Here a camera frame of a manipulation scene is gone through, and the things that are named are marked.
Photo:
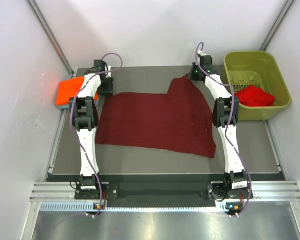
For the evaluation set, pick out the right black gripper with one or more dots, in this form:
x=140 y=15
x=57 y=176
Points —
x=194 y=66

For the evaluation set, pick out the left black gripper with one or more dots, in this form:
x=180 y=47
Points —
x=109 y=89

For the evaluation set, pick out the dark red t-shirt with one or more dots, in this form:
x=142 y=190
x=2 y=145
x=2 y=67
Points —
x=179 y=120

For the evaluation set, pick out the slotted grey cable duct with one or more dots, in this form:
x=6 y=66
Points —
x=94 y=207

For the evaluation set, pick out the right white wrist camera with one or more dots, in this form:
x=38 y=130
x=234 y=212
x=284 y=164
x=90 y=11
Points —
x=201 y=53

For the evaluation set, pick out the olive green plastic basket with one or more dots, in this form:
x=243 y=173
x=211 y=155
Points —
x=258 y=69

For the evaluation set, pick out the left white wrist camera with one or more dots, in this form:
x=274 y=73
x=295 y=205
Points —
x=108 y=71

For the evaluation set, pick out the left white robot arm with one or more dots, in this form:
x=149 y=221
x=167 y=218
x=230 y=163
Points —
x=84 y=120

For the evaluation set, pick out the aluminium frame rail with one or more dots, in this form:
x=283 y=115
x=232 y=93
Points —
x=264 y=191

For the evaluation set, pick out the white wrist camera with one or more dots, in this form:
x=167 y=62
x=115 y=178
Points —
x=108 y=71
x=201 y=53

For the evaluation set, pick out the folded orange t-shirt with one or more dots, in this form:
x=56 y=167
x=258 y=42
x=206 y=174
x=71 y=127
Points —
x=68 y=88

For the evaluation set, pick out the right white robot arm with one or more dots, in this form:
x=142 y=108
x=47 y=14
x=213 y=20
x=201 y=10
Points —
x=225 y=117

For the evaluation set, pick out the bright red t-shirt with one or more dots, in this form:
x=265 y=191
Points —
x=253 y=96

